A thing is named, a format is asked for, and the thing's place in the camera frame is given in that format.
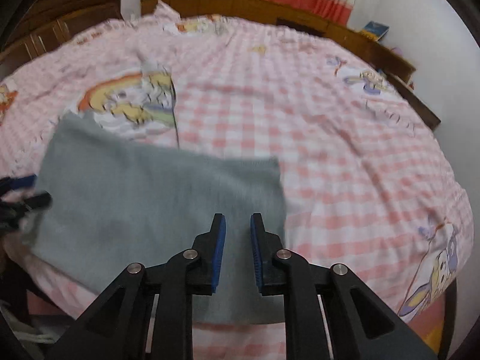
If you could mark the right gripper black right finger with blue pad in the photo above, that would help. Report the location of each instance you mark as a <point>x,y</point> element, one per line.
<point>330,313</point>

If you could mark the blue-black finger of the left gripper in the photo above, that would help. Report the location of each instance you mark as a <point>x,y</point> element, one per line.
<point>19,200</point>

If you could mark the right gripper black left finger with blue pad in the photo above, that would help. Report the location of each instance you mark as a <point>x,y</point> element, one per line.
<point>146,312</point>

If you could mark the grey pants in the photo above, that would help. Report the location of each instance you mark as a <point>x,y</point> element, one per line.
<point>116,202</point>

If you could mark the pink checked cartoon bed sheet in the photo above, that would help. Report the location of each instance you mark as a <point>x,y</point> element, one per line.
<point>364,180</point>

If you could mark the dark wooden headboard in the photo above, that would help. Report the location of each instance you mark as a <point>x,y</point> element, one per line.
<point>50,23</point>

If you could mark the wooden bed footboard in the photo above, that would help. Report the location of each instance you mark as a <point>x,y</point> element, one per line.
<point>430,119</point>

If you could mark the blue book on cabinet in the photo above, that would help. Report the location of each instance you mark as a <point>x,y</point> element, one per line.
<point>374,30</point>

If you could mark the long wooden cabinet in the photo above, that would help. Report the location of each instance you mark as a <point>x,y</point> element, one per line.
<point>369,51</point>

